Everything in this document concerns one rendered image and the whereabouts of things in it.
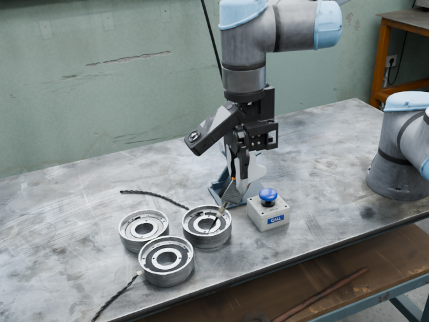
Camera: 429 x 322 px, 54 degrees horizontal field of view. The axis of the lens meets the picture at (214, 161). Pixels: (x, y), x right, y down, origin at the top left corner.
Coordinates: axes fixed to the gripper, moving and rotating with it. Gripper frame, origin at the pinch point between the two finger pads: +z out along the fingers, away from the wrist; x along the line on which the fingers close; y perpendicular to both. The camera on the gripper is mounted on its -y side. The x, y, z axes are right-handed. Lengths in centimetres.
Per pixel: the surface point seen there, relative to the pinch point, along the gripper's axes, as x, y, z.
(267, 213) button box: -0.3, 6.6, 8.6
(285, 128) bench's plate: 41, 33, 13
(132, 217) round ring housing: 11.5, -20.2, 10.0
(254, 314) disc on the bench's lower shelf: -1.4, 3.0, 37.3
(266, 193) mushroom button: 2.3, 7.7, 5.6
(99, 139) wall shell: 163, -22, 63
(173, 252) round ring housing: -2.5, -14.6, 10.3
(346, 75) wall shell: 170, 148, 55
